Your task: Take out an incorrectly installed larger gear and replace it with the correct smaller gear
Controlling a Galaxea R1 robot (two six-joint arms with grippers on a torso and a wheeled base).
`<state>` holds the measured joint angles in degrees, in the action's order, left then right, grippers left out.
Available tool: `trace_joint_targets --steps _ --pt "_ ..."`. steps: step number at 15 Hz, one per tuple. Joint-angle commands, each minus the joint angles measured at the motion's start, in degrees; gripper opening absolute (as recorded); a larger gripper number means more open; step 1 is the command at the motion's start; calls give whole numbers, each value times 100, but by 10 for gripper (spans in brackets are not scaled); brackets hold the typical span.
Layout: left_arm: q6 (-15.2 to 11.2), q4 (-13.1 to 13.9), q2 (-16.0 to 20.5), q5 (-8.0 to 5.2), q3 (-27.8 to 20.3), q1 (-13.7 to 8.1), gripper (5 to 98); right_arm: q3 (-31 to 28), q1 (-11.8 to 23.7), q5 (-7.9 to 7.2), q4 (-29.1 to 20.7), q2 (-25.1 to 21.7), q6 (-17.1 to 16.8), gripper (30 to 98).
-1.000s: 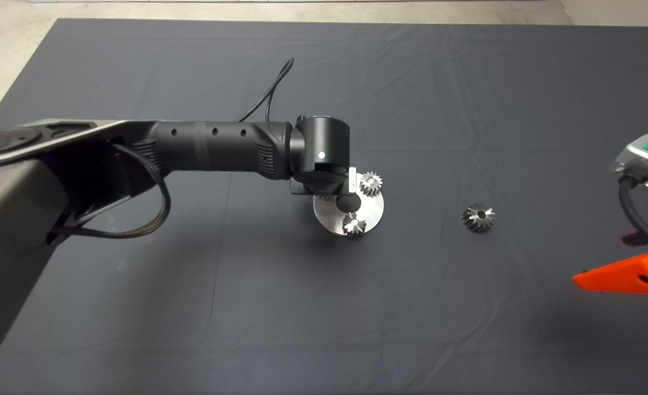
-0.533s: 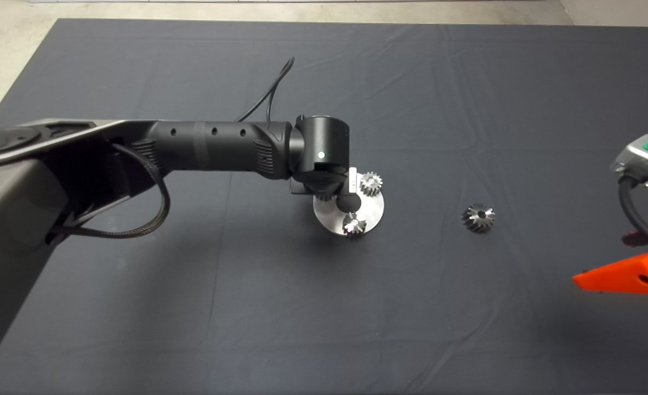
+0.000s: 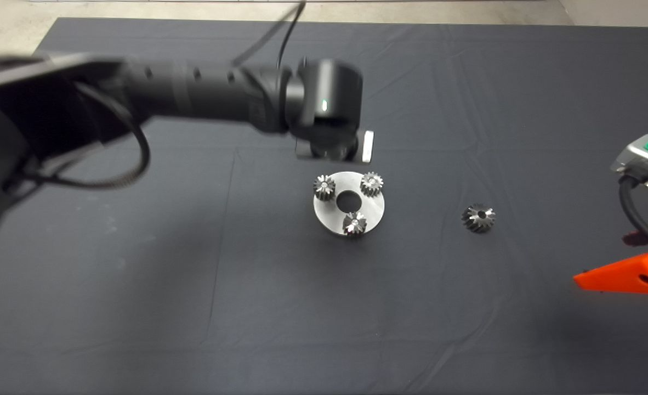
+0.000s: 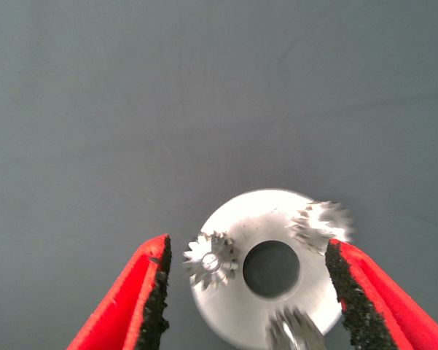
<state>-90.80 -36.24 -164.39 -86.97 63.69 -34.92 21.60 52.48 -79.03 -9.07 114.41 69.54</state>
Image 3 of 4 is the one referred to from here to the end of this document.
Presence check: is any braided black left arm cable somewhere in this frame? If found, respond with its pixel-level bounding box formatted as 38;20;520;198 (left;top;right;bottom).
3;82;152;191

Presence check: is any silver right camera box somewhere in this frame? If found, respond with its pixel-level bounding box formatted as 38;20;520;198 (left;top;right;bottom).
611;134;648;196

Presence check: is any round metal plate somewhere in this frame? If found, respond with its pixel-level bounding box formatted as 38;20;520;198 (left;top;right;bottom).
313;171;385;236

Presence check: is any thin black right camera cable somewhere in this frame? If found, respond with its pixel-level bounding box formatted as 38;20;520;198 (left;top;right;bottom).
618;176;648;258

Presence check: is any larger steel gear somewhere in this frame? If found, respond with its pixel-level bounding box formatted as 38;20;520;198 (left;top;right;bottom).
461;203;496;234

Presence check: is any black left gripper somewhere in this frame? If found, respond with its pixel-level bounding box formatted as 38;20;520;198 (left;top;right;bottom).
295;131;375;163

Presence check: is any dark grey table cloth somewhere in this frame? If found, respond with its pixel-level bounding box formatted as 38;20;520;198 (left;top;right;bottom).
0;16;648;395

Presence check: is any small steel gear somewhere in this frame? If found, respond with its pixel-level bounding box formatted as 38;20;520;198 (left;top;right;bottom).
360;171;385;198
342;211;368;238
313;174;337;201

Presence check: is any thin black camera cable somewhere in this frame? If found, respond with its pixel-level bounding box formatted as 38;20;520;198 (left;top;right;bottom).
618;176;648;258
231;0;307;69

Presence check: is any thin black left camera cable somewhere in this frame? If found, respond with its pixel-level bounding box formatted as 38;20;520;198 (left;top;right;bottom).
231;0;307;69

